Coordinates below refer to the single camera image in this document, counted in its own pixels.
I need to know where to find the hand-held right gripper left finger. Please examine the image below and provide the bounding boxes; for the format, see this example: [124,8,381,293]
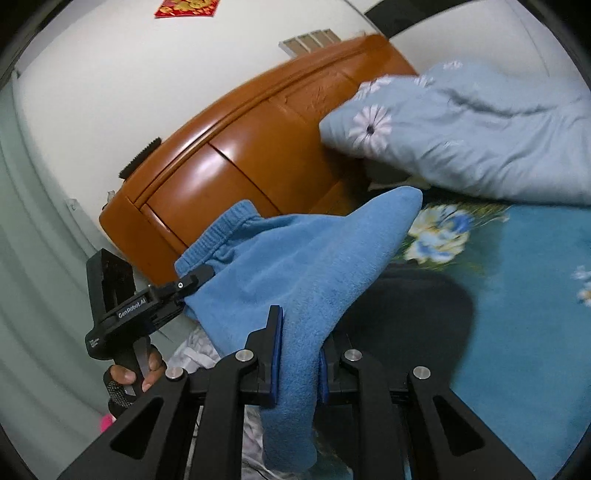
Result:
[58,305,283,480]

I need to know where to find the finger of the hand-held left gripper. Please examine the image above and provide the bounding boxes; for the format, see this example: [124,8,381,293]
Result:
[159,266,216,305]

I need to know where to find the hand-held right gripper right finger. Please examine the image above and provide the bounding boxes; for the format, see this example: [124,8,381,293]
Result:
[318,332,536,480]

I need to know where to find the blue fleece pants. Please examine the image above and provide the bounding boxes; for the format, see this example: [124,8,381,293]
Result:
[174,186,423,472]

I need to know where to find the person's left hand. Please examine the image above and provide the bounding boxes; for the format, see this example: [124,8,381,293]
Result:
[104,346,168,409]

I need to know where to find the white printed cloth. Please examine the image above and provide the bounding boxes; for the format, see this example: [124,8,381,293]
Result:
[164,328,273,476]

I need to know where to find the pale green curtain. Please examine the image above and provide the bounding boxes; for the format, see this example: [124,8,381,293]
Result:
[0,69,121,439]

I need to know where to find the orange wooden headboard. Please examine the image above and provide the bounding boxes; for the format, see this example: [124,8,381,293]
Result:
[99,33,419,287]

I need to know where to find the black comb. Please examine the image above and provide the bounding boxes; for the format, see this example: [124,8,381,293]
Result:
[119,136,162,178]

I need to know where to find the green floral blanket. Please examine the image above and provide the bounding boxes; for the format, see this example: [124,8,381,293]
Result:
[314,191,591,480]

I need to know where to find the light blue daisy quilt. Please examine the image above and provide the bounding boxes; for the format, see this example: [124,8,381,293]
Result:
[318,60,591,206]

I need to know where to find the white wardrobe with black stripe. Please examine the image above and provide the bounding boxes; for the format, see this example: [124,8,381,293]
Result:
[344,0,568,77]

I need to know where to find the grey wall switch panel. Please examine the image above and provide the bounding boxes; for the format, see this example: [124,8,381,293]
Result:
[278,28,340,58]

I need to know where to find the red wall decoration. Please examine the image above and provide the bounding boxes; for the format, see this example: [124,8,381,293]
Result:
[154,0,221,18]

